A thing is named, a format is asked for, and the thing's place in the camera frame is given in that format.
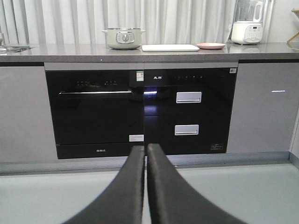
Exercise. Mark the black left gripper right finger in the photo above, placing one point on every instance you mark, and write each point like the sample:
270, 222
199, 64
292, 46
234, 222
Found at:
172, 200

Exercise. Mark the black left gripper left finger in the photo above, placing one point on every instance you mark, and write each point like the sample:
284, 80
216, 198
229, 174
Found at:
122, 201

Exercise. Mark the pink round plate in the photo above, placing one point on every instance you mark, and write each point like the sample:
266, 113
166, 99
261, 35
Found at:
211, 45

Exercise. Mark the cream bear serving tray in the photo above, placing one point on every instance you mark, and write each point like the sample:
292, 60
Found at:
169, 48

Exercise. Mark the black drawer disinfection cabinet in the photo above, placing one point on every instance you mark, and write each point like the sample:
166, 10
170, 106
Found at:
188, 111

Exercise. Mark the black built-in dishwasher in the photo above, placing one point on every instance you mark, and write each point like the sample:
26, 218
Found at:
96, 113

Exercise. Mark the grey left cabinet door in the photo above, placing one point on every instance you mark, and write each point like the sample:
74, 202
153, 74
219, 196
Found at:
26, 129

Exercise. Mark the grey cabinet door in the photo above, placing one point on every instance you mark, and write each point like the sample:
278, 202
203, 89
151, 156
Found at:
265, 107
26, 129

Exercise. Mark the grey right cabinet door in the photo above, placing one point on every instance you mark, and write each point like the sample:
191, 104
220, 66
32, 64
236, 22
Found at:
265, 107

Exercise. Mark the pale green electric cooking pot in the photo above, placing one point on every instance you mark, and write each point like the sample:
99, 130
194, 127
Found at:
123, 38

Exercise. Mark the steel sink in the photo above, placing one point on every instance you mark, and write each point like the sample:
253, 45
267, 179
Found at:
5, 49

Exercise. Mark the white blender appliance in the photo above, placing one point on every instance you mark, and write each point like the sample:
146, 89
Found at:
248, 22

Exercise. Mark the white pleated curtain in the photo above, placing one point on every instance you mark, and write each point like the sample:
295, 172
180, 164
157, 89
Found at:
83, 21

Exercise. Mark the wooden rack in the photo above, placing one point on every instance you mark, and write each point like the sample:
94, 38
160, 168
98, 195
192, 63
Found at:
296, 12

